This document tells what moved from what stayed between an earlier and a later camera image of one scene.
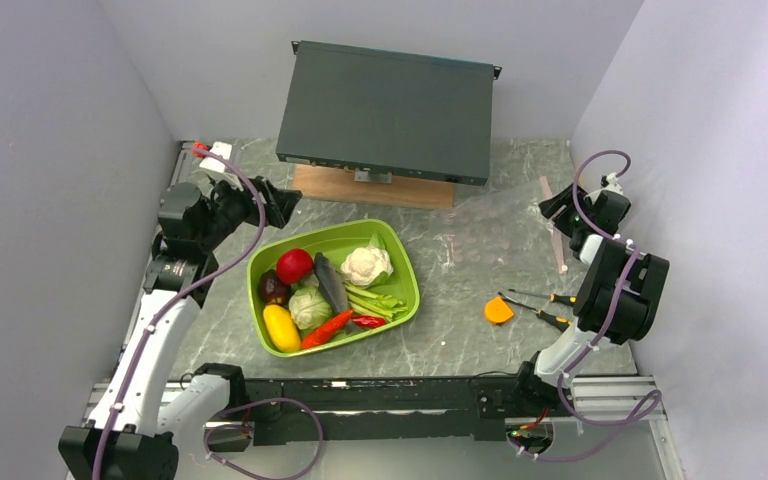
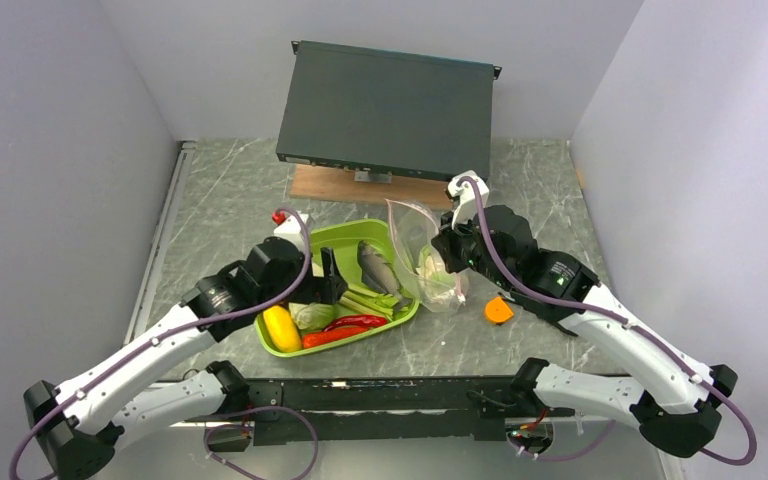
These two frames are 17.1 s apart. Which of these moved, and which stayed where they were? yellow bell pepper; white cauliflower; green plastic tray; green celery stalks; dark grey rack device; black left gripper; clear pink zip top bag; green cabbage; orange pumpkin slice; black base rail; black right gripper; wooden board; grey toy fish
Moved: grey toy fish; black left gripper; white cauliflower; black right gripper; clear pink zip top bag
Stayed: green plastic tray; dark grey rack device; yellow bell pepper; wooden board; green celery stalks; black base rail; orange pumpkin slice; green cabbage
